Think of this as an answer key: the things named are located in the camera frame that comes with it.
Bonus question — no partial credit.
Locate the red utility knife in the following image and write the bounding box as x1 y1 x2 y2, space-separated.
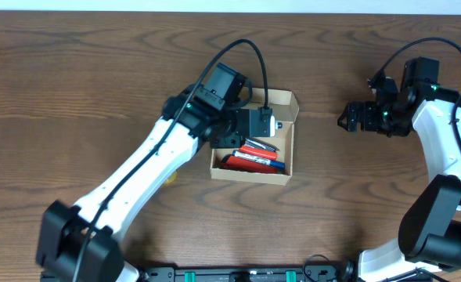
221 155 278 174

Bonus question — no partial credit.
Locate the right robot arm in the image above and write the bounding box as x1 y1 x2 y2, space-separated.
337 57 461 281

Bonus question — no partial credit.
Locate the blue marker pen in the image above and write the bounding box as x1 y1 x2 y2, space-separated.
232 150 286 169

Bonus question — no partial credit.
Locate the yellow tape roll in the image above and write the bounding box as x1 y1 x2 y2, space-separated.
164 171 178 184

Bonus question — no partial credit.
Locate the open cardboard box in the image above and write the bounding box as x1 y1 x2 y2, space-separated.
210 89 299 186

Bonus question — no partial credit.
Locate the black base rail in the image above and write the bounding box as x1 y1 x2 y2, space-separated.
138 264 362 282

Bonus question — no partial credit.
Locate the left black cable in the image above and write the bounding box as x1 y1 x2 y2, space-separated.
71 38 273 282

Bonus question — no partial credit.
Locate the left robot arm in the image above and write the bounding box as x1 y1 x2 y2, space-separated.
35 63 252 281

